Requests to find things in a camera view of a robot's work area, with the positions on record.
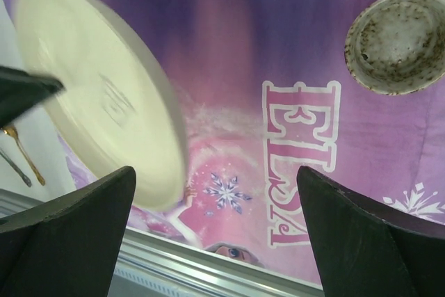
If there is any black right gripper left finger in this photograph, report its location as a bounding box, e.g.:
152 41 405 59
1 166 136 296

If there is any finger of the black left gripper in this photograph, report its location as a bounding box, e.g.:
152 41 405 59
0 65 65 127

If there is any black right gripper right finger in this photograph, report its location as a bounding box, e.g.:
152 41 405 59
296 166 444 296

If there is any gold spoon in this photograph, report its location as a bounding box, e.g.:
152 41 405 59
2 125 46 186

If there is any cream round plate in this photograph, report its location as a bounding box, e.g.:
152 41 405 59
11 0 188 211

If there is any small metal cup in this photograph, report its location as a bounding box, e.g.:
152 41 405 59
344 0 444 95

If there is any purple Elsa placemat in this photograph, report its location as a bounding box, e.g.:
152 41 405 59
0 0 445 286

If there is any silver purple fork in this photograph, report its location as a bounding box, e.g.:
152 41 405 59
0 149 32 188

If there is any aluminium mounting rail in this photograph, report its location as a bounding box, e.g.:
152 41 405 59
1 191 321 296

